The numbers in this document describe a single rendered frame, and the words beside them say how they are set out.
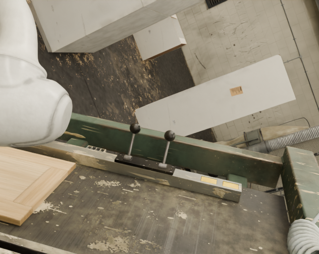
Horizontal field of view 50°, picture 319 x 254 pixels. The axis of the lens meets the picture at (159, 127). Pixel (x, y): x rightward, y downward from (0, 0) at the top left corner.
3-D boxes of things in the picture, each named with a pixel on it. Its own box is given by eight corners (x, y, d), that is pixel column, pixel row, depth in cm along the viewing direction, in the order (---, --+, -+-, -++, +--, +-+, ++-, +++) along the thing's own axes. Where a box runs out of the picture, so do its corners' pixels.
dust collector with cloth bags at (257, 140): (195, 141, 722) (302, 106, 647) (207, 171, 728) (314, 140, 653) (180, 160, 594) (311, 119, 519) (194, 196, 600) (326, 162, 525)
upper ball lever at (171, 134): (157, 168, 114) (166, 129, 115) (168, 171, 113) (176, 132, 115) (155, 168, 110) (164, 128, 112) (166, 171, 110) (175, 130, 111)
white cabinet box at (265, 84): (147, 104, 537) (278, 54, 466) (160, 138, 542) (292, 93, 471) (133, 110, 480) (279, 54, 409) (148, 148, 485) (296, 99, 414)
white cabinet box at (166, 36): (139, 29, 622) (175, 13, 597) (151, 60, 626) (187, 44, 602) (130, 28, 579) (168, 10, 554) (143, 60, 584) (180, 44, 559)
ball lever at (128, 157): (122, 161, 116) (132, 122, 117) (134, 163, 115) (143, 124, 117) (120, 160, 112) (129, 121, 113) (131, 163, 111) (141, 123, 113)
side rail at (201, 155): (22, 124, 152) (21, 101, 148) (274, 181, 135) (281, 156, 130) (14, 129, 146) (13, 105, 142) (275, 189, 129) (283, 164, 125)
